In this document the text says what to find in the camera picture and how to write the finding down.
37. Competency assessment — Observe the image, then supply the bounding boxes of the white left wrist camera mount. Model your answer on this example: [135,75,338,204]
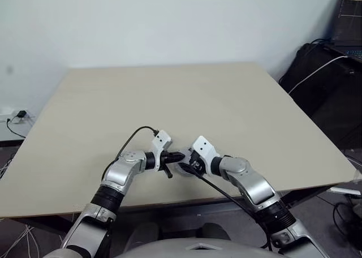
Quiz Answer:
[149,130,173,173]

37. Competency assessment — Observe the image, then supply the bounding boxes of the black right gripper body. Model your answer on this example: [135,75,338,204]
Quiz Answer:
[188,152,205,176]

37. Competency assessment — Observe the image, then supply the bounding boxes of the grey robot torso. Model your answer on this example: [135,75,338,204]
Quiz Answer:
[42,237,286,258]

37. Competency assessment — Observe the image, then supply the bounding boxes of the black floor cables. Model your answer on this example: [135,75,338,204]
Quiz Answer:
[332,197,362,243]

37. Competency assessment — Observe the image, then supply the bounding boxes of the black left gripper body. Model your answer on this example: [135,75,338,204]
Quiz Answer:
[159,151,173,179]

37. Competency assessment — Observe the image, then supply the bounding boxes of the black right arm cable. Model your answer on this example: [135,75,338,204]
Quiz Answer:
[192,169,272,252]

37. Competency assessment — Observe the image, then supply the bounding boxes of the black equipment case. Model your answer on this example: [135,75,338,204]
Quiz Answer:
[278,42,362,149]

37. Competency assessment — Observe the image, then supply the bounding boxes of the black laptop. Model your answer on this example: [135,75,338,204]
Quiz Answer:
[330,0,362,62]

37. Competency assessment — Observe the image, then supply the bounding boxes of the white floor power strip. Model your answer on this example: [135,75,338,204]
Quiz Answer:
[329,186,362,197]

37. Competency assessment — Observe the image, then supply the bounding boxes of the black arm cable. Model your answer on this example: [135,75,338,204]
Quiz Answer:
[192,169,272,252]
[101,126,159,185]

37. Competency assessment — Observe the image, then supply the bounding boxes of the dark rounded shape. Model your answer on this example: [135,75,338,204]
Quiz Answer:
[196,222,231,242]

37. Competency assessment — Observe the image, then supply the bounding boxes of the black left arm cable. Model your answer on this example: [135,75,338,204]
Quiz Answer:
[101,126,159,185]

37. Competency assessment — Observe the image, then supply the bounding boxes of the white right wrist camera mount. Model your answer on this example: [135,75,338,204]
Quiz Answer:
[189,135,222,176]

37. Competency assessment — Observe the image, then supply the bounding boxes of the black power cord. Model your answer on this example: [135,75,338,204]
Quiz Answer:
[6,117,27,139]

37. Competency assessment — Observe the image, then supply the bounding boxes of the white floor cable bundle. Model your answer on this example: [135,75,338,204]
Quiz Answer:
[0,223,66,258]

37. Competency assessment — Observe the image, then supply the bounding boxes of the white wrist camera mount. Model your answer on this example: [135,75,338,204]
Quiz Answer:
[149,130,173,173]
[189,135,222,176]

